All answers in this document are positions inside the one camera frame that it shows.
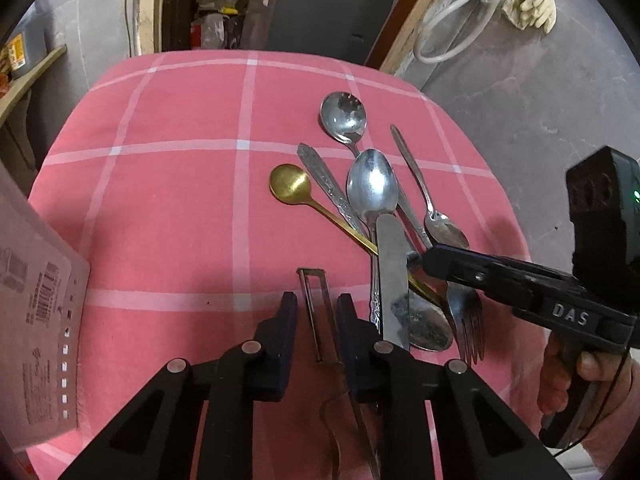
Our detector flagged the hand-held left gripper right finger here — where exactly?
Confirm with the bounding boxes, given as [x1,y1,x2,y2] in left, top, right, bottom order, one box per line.
[336,292,573,480]

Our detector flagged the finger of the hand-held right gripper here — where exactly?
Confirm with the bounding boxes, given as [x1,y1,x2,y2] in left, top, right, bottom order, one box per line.
[407,244,531,313]

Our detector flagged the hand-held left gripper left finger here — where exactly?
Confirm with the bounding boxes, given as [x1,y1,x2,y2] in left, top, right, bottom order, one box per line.
[57,291,301,480]

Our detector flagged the small silver teaspoon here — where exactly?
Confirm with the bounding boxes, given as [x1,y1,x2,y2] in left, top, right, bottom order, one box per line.
[390,124,471,251]

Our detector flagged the silver fork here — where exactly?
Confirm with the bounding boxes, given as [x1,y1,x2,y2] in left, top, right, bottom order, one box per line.
[397,195,485,365]

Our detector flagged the thin metal tongs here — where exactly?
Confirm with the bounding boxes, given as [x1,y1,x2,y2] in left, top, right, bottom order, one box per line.
[296,267,383,480]

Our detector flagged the silver table knife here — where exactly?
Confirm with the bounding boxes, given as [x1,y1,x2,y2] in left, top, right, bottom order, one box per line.
[376,213,412,352]

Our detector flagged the large silver spoon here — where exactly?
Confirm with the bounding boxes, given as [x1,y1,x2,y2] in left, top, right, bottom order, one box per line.
[346,149,400,328]

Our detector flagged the gold spoon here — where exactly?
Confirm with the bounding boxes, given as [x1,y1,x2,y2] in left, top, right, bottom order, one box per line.
[269,164,443,308]

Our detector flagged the ornate-handled silver spoon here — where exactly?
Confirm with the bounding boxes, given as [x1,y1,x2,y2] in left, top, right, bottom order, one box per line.
[297,142,455,352]

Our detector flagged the round silver soup spoon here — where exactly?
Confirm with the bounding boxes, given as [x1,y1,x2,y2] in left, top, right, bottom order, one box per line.
[320,91,368,158]

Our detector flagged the perforated plastic utensil holder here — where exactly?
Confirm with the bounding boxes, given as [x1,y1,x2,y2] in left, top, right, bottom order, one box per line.
[0,160,92,453]

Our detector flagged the person's right hand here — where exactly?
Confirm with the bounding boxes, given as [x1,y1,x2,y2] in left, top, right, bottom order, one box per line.
[537,332,626,418]

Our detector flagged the pink checkered tablecloth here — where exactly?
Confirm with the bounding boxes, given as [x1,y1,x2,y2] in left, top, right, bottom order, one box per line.
[25,50,546,480]

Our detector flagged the black panel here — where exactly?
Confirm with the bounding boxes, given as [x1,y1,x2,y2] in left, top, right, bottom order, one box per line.
[265,0,396,66]

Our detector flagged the red and white packet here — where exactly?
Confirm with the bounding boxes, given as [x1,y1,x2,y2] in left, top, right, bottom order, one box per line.
[190,14,226,51]

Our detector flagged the wooden shelf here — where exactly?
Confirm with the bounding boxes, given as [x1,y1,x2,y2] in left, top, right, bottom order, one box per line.
[0,44,68,126]

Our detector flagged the plastic jug with yellow label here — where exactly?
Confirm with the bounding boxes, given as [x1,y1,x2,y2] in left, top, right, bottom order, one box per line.
[7,27,48,81]

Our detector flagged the white hose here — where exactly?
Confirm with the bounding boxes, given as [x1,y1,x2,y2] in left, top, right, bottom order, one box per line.
[414,0,511,65]

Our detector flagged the pale wooden door frame post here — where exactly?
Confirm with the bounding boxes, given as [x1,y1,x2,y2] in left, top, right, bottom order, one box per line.
[127,0,163,56]

